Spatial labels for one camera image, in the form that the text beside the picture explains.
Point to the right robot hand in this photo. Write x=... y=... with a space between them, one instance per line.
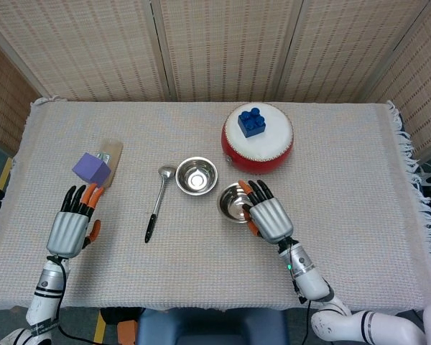
x=271 y=219

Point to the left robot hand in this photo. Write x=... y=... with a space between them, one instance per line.
x=66 y=233

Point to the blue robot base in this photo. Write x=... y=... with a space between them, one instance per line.
x=212 y=328

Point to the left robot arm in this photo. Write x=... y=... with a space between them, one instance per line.
x=45 y=298

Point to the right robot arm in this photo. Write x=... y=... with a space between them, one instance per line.
x=310 y=280

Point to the red drum white skin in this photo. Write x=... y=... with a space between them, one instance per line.
x=258 y=158

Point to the purple cube block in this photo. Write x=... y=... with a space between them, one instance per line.
x=91 y=169

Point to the beige woven tablecloth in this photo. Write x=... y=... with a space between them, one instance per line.
x=345 y=179

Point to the small green patterned item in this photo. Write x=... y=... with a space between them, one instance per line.
x=103 y=157

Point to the wooden flat board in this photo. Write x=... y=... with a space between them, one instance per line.
x=115 y=152

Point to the blue toy brick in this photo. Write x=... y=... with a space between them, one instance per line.
x=251 y=124

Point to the orange box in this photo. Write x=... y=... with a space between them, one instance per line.
x=127 y=332

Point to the woven bamboo screen panel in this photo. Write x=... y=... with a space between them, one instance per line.
x=226 y=46
x=345 y=50
x=422 y=82
x=3 y=100
x=86 y=50

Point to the white plastic frame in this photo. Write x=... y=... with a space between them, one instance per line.
x=429 y=178

